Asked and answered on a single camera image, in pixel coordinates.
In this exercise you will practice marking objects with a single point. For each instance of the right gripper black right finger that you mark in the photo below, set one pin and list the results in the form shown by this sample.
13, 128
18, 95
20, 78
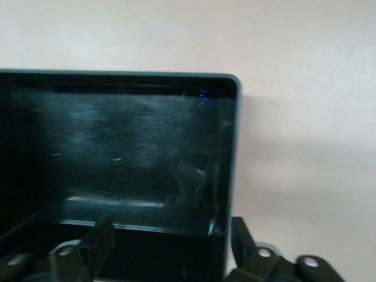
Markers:
243, 249

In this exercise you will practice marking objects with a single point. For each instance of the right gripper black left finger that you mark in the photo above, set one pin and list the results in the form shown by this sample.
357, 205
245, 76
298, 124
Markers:
97, 249

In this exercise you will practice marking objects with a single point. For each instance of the black rectangular plastic tray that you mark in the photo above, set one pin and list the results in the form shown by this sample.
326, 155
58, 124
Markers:
117, 132

